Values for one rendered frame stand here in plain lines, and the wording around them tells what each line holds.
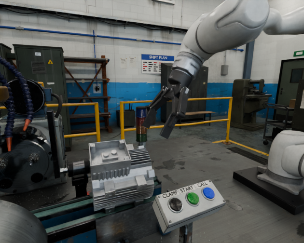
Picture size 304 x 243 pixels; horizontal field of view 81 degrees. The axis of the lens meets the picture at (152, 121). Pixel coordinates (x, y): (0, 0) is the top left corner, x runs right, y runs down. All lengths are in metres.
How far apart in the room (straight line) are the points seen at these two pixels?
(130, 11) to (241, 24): 5.77
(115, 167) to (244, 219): 0.58
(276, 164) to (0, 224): 1.05
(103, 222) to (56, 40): 5.34
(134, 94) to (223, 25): 5.45
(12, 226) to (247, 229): 0.75
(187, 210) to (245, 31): 0.42
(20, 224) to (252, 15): 0.58
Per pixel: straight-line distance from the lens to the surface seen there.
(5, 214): 0.40
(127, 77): 5.79
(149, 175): 0.61
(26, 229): 0.40
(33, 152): 0.83
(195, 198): 0.48
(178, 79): 0.58
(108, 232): 0.68
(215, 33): 0.51
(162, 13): 6.57
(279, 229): 0.92
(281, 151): 1.07
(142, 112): 0.93
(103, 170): 0.57
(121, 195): 0.62
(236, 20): 0.48
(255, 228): 0.88
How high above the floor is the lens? 1.34
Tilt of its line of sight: 12 degrees down
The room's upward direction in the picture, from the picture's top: straight up
